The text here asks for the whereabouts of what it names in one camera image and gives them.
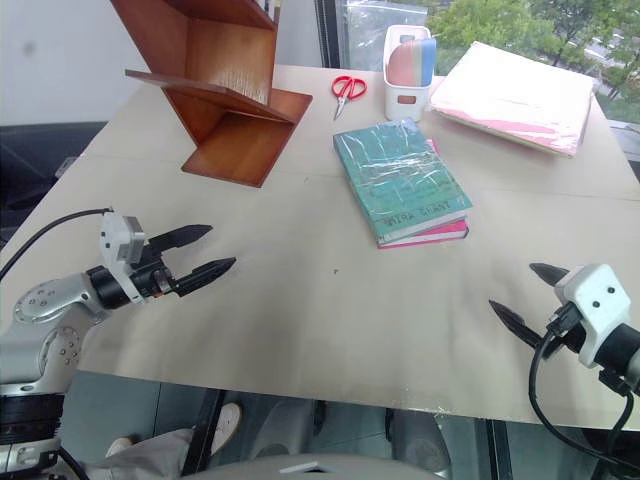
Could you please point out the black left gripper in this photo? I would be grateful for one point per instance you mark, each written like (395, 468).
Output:
(151, 280)

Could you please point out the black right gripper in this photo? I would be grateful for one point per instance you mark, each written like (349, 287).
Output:
(567, 330)

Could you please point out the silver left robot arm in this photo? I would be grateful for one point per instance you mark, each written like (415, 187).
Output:
(45, 300)

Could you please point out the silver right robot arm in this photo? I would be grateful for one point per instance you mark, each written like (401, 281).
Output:
(622, 350)

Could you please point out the pink book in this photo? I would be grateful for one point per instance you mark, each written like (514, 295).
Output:
(440, 233)

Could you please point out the teal plastic-wrapped book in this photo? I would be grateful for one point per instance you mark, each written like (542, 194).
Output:
(400, 170)

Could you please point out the brown wooden bookshelf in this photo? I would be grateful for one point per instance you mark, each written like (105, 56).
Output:
(225, 55)

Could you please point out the black table leg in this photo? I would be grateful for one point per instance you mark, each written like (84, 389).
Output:
(498, 450)
(202, 430)

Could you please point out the white shoe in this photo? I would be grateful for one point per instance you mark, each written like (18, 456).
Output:
(229, 422)
(119, 446)

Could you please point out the pink and cream paper stack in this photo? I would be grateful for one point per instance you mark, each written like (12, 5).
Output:
(515, 95)

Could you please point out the grey trouser leg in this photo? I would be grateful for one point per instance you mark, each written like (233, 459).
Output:
(150, 455)

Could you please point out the white plastic desk organizer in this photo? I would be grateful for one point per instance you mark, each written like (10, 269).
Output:
(406, 102)

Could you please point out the grey robot torso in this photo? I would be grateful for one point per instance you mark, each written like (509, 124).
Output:
(350, 467)

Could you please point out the coloured folders bundle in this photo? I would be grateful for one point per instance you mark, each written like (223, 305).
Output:
(412, 62)

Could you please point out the clear plastic bag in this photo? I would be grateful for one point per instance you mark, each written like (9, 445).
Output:
(382, 30)

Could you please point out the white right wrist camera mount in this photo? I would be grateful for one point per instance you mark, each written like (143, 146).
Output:
(597, 300)

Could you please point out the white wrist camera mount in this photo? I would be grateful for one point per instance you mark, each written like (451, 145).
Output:
(116, 235)
(597, 300)

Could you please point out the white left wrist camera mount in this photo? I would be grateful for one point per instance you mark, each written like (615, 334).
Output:
(116, 235)

